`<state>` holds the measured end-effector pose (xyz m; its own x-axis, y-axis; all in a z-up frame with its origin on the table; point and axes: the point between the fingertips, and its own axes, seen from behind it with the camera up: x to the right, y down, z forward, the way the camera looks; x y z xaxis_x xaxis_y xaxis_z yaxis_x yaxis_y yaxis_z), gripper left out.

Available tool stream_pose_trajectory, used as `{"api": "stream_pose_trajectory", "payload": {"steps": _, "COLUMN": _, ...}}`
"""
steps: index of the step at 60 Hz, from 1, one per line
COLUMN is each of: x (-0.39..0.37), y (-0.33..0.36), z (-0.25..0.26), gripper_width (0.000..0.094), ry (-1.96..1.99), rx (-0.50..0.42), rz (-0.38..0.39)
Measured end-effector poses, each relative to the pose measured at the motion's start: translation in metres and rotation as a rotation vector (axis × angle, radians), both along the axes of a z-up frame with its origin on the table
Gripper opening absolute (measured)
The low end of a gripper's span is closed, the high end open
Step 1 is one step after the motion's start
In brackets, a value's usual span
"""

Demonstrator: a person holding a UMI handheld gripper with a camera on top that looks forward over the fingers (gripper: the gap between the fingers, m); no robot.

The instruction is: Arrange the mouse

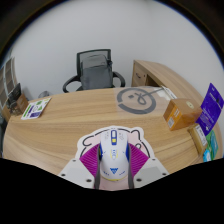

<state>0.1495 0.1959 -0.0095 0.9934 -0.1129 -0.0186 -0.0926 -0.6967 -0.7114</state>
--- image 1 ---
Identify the purple card package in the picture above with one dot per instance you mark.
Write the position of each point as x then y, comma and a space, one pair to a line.
210, 108

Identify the grey backpack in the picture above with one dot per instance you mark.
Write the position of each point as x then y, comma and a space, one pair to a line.
96, 73

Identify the orange cardboard box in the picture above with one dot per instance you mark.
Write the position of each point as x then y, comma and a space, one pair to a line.
182, 113

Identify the white blue yellow computer mouse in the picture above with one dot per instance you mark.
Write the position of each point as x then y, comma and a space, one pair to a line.
114, 153

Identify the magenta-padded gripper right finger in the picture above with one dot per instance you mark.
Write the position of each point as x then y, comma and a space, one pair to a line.
138, 160

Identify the small tan box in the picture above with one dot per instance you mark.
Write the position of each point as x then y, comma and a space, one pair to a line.
198, 138

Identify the wooden side desk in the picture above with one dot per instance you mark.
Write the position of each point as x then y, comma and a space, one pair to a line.
160, 75

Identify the green white printed leaflet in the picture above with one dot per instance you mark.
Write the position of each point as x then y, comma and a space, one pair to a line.
36, 108

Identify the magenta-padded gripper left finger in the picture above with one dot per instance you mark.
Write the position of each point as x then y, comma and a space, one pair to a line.
89, 160

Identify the black mesh office chair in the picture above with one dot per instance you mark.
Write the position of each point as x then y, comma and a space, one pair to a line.
80, 60

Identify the teal blue small box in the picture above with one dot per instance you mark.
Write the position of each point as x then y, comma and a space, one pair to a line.
207, 156

